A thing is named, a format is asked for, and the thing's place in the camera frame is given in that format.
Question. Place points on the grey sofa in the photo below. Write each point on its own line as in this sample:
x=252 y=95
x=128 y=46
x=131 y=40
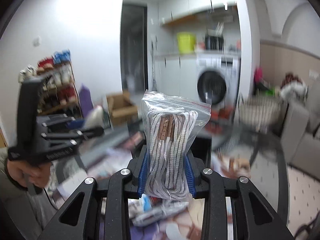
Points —
x=300 y=135

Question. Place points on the white washing machine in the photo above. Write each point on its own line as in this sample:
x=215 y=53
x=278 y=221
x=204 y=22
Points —
x=218 y=79

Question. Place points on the pile of clothes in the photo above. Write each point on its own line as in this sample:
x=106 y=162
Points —
x=293 y=87

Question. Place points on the woven laundry basket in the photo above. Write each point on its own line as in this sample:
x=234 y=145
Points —
x=259 y=112

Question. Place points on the black cardboard box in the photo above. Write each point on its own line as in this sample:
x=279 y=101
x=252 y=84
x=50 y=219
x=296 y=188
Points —
x=200 y=149

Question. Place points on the purple rolled mat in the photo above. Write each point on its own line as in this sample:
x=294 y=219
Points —
x=85 y=100

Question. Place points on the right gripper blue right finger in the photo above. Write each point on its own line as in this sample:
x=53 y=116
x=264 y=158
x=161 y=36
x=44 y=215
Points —
x=189 y=176

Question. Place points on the brown cardboard box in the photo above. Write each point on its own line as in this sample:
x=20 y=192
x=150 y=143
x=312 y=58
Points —
x=121 y=109

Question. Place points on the anime print table mat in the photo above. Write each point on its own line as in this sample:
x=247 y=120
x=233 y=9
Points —
x=166 y=193

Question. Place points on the yellow-green bucket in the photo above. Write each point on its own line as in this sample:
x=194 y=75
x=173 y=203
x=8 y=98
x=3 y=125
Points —
x=186 y=42

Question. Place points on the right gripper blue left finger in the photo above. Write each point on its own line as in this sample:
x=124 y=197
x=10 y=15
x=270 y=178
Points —
x=143 y=175

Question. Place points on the wooden shoe rack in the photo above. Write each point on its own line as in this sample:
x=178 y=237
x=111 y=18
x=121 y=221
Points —
x=58 y=92

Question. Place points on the person's left hand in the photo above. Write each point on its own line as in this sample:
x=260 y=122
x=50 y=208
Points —
x=38 y=175

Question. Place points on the red box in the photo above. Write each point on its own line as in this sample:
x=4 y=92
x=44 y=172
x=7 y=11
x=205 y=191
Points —
x=219 y=119

